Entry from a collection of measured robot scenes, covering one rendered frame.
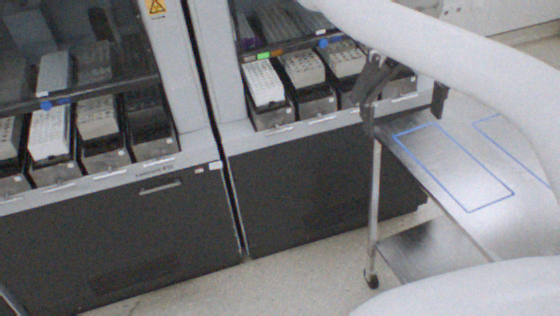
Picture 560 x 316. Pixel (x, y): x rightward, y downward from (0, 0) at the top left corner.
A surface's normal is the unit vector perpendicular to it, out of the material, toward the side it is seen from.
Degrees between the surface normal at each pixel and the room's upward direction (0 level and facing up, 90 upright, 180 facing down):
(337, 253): 0
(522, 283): 19
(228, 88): 90
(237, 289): 0
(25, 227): 90
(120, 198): 90
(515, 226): 0
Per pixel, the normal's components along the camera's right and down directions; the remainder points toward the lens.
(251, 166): 0.29, 0.61
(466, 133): -0.08, -0.74
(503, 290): -0.18, -0.90
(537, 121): -0.93, -0.02
